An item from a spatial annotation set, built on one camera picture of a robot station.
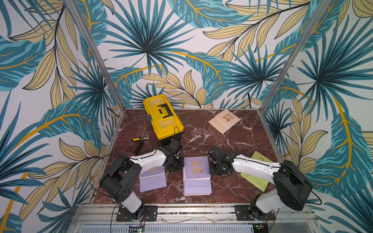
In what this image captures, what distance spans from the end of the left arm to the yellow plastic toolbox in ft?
0.33

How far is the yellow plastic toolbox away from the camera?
875 millimetres

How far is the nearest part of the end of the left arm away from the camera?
2.26 ft
